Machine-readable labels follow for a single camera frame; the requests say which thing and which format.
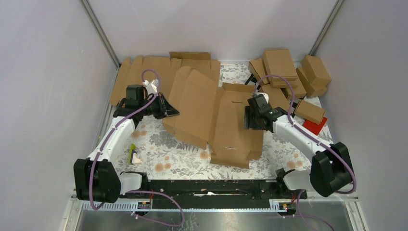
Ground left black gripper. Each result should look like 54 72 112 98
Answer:
140 92 180 119

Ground cardboard box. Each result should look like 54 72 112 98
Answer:
163 66 264 168
248 57 267 82
270 78 306 100
262 49 298 81
301 55 332 86
296 67 328 98

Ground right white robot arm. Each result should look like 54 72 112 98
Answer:
244 93 357 198

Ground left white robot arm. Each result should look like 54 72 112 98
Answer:
73 85 180 203

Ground folded box on checkerboard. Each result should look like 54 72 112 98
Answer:
261 85 293 112

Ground leaning folded cardboard box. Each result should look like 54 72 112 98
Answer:
248 57 267 82

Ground folded box on red box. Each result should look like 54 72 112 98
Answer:
294 100 326 124

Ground black white checkerboard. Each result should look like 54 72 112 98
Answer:
244 74 302 111

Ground stack of flat cardboard sheets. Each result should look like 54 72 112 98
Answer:
109 51 221 106

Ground floral patterned table mat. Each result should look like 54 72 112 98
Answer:
102 63 334 181

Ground green white small tool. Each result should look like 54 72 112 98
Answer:
128 143 142 165

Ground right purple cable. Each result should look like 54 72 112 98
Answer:
253 74 357 231

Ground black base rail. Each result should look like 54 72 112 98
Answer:
120 180 307 210

